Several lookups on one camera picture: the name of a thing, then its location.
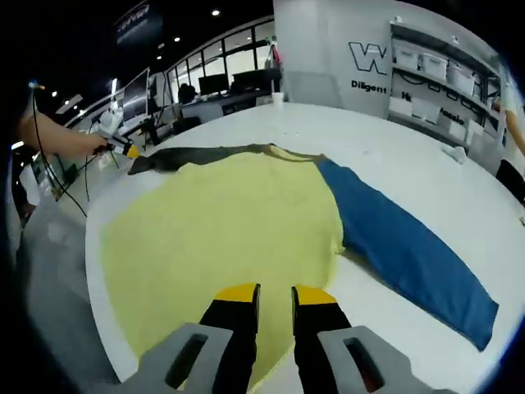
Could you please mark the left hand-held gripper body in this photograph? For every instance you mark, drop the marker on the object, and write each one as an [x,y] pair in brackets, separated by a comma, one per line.
[110,123]

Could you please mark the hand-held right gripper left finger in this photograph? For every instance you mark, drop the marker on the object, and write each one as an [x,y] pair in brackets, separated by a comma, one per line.
[229,336]

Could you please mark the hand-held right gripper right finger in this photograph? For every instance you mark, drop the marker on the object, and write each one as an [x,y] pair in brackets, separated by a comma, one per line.
[320,336]

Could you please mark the yellow blue grey garment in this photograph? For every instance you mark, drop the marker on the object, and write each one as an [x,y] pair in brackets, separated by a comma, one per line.
[225,225]

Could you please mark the person's left hand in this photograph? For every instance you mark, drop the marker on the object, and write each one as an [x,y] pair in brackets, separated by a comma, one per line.
[94,145]

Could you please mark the large display screen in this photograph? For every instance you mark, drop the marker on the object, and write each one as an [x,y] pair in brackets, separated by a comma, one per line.
[135,96]

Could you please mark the dark hanging banner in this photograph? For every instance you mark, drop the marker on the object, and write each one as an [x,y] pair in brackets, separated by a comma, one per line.
[137,24]

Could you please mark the small black monitor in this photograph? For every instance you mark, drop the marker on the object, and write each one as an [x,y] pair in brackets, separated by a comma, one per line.
[212,85]

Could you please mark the wide black monitor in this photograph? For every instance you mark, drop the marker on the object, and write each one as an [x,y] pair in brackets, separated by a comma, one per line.
[256,80]

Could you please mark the white paper cup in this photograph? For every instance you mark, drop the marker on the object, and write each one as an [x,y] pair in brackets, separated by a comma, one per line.
[277,99]

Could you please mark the pink hanging cloth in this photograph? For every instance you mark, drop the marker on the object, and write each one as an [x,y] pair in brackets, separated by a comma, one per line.
[277,54]

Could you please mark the white crumpled cloth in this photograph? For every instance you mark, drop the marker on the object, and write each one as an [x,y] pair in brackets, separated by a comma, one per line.
[454,152]

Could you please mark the grey metal shelf rack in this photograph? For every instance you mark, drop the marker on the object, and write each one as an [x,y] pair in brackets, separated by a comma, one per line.
[443,82]

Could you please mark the row of white storage bins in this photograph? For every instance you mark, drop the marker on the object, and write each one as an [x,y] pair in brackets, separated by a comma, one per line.
[435,65]

